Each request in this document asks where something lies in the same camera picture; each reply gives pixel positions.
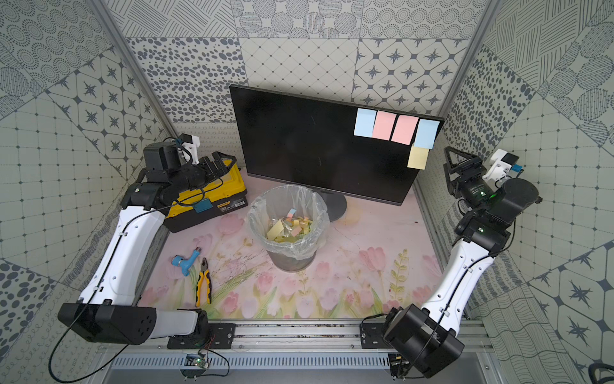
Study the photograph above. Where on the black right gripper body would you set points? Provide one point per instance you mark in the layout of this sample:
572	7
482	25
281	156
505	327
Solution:
472	187

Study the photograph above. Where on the yellow black pliers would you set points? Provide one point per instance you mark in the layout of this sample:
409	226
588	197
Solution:
203	293

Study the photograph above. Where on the black computer monitor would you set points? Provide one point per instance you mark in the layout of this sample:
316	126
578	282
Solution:
307	141

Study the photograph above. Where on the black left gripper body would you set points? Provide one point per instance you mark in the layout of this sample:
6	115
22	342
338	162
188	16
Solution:
206	166

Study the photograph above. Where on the light blue sticky note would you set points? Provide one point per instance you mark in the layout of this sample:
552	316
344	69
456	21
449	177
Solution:
365	122
426	133

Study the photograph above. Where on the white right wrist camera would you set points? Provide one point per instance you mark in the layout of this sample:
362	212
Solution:
502	166

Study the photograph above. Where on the aluminium mounting rail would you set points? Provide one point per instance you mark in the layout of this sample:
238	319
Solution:
309	336

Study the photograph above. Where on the blue handled tool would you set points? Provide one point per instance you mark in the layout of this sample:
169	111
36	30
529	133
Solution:
186	264

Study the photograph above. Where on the yellow sticky note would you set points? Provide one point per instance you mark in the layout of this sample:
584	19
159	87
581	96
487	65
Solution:
418	158

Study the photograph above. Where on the grey bin with plastic liner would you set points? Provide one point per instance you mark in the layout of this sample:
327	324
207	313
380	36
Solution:
291	223

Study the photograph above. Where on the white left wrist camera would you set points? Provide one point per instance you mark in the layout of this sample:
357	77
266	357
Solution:
190	144

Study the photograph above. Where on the pink sticky note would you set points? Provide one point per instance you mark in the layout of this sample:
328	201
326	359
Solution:
404	129
383	126

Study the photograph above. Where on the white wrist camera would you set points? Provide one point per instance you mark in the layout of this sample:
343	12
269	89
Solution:
190	144
502	166

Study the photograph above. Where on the yellow black toolbox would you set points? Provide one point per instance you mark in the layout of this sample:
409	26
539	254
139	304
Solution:
211	199

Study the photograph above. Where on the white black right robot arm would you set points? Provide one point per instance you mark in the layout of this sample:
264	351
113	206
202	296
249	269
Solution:
426	338

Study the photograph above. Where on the floral pink table mat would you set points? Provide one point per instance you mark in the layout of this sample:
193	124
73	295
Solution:
376	257

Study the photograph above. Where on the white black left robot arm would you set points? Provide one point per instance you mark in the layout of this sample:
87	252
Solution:
106	310

